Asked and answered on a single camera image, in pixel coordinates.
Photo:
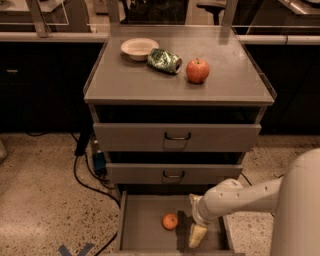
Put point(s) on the red apple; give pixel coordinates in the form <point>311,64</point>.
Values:
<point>197,70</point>

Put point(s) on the orange fruit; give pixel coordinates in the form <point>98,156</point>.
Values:
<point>170,221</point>

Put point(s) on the grey drawer cabinet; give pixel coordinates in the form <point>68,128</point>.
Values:
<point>121,90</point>

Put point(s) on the blue power box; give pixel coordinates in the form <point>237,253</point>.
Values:
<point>99,163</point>

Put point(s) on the grey drawer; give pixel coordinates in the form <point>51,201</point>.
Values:
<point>141,232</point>
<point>185,174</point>
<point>148,137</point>

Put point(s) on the white horizontal rail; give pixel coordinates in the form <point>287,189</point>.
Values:
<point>102,38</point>

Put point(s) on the top grey drawer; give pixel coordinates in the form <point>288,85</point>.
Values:
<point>148,137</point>

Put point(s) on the white bowl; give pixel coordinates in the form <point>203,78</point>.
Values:
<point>138,49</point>

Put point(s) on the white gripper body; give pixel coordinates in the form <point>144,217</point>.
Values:
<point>199,211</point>

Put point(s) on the crushed green soda can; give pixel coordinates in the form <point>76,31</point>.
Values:
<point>164,61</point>

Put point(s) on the middle grey drawer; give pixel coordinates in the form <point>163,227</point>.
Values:
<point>185,174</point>

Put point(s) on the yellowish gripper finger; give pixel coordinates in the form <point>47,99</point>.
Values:
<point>197,233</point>

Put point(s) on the bottom grey drawer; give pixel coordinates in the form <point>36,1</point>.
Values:
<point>141,232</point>

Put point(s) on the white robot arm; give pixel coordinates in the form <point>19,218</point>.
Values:
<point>294,199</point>

